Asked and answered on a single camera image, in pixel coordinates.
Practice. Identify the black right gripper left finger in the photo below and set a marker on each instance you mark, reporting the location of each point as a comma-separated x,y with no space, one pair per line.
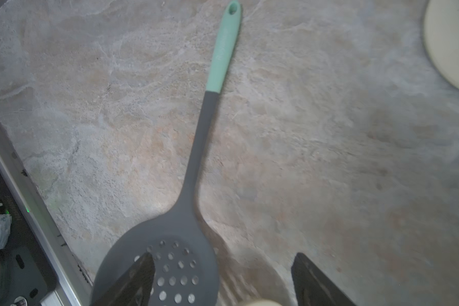
131,286

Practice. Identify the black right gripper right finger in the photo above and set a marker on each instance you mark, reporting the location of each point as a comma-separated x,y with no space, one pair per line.
313,287

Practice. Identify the cream utensil rack stand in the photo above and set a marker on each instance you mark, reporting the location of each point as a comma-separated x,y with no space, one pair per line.
441,37

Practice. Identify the cream skimmer leftmost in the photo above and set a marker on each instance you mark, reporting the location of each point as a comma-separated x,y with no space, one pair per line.
259,302

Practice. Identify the aluminium mounting rail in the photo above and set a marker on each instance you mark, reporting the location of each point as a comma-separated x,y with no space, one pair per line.
74,283

